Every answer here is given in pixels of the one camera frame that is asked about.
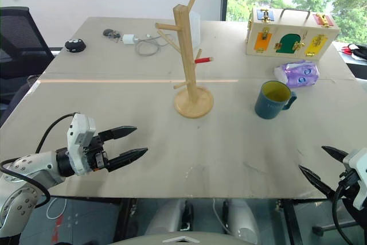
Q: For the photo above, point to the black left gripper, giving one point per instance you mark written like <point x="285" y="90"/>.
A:
<point x="96" y="153"/>

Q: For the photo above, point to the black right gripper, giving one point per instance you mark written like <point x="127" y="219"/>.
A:
<point x="348" y="183"/>

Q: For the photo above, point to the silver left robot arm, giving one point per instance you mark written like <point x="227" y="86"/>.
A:
<point x="34" y="165"/>

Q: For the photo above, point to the dark teal mug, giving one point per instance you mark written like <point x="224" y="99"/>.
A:
<point x="268" y="107"/>

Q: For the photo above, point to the wooden mug tree stand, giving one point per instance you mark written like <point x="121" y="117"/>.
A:
<point x="187" y="55"/>

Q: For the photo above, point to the black table leg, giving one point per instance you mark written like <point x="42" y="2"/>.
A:
<point x="123" y="219"/>
<point x="292" y="222"/>

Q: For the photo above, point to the white robot leg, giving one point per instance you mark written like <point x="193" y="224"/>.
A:
<point x="243" y="219"/>
<point x="164" y="217"/>

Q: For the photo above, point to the purple tissue pack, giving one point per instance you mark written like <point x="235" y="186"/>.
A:
<point x="298" y="74"/>

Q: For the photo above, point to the white charger plug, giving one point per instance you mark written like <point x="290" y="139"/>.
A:
<point x="128" y="39"/>

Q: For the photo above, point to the black round device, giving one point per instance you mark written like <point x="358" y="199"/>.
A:
<point x="75" y="45"/>

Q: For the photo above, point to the grey robot torso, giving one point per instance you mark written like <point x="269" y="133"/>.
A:
<point x="183" y="239"/>

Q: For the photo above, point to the small dark key bundle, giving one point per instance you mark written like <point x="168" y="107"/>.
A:
<point x="110" y="34"/>

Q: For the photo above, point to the red and black tool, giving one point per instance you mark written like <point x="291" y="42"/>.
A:
<point x="354" y="50"/>

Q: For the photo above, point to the wooden lock box toy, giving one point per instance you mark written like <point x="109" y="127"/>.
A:
<point x="289" y="37"/>

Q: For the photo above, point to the clear plastic box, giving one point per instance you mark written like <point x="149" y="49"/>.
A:
<point x="195" y="27"/>

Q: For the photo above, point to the black office chair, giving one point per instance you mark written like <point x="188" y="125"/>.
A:
<point x="20" y="44"/>

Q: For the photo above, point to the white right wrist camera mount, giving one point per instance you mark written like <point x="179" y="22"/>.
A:
<point x="357" y="167"/>

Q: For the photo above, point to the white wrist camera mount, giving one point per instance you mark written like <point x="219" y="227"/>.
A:
<point x="357" y="167"/>
<point x="76" y="136"/>

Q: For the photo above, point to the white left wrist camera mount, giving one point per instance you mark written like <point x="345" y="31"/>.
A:
<point x="76" y="136"/>

